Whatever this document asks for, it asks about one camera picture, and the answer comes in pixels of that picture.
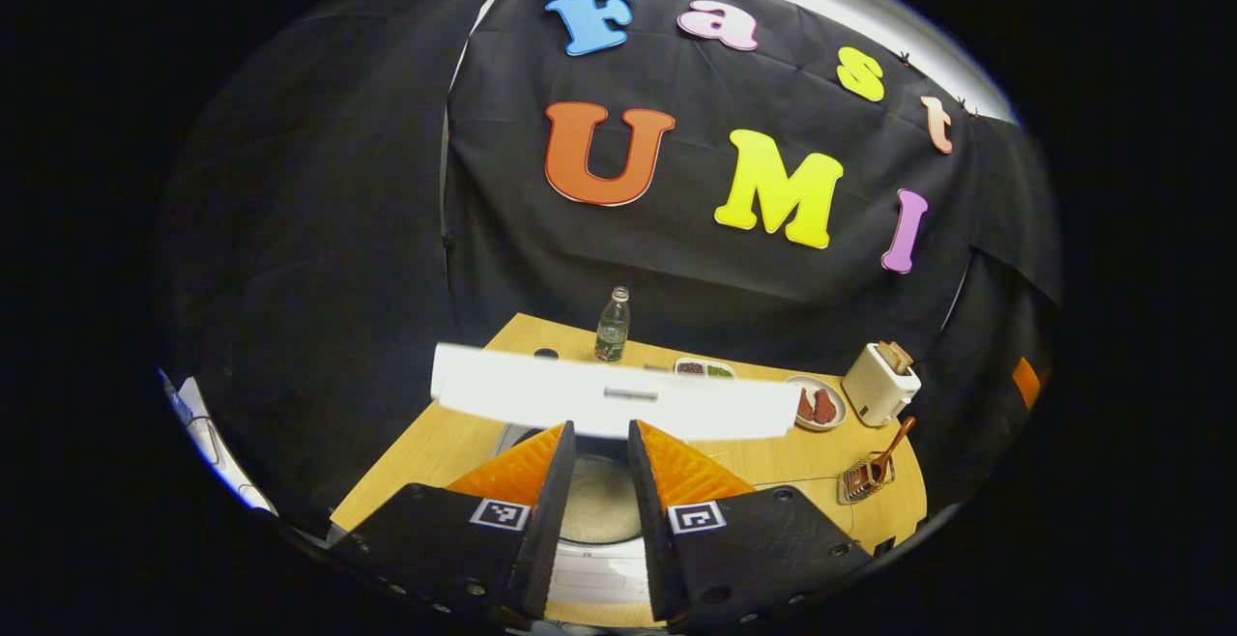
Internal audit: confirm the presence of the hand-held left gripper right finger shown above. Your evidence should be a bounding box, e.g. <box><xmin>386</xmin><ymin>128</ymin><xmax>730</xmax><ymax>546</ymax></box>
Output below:
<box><xmin>628</xmin><ymin>419</ymin><xmax>876</xmax><ymax>630</ymax></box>

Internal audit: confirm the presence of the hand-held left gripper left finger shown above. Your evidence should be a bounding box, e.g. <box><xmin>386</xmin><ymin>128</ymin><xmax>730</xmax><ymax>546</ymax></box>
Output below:
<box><xmin>333</xmin><ymin>420</ymin><xmax>578</xmax><ymax>623</ymax></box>

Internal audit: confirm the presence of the white rice cooker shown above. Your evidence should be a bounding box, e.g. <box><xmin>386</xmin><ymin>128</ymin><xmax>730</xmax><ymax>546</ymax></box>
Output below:
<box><xmin>430</xmin><ymin>343</ymin><xmax>803</xmax><ymax>608</ymax></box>

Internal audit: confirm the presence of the white toaster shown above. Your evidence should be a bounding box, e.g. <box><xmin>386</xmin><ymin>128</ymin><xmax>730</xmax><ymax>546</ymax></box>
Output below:
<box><xmin>841</xmin><ymin>341</ymin><xmax>922</xmax><ymax>427</ymax></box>

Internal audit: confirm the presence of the white divided condiment dish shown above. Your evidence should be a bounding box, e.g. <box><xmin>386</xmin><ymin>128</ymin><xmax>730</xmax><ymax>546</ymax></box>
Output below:
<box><xmin>674</xmin><ymin>357</ymin><xmax>737</xmax><ymax>382</ymax></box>

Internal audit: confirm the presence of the white round plate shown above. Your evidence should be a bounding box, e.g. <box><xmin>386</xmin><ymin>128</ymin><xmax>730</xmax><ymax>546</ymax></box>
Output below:
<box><xmin>785</xmin><ymin>375</ymin><xmax>849</xmax><ymax>432</ymax></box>

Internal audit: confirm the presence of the clear plastic water bottle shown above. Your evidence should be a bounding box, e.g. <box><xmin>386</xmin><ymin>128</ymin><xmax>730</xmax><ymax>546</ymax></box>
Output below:
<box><xmin>594</xmin><ymin>286</ymin><xmax>631</xmax><ymax>363</ymax></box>

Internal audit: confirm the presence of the white flat object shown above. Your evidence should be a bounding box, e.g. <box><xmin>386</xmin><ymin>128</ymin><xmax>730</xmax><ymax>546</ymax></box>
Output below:
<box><xmin>174</xmin><ymin>375</ymin><xmax>276</xmax><ymax>513</ymax></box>

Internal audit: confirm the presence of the black backdrop cloth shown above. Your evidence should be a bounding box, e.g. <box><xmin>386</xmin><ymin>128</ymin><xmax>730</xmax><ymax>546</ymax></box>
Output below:
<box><xmin>159</xmin><ymin>0</ymin><xmax>1064</xmax><ymax>531</ymax></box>

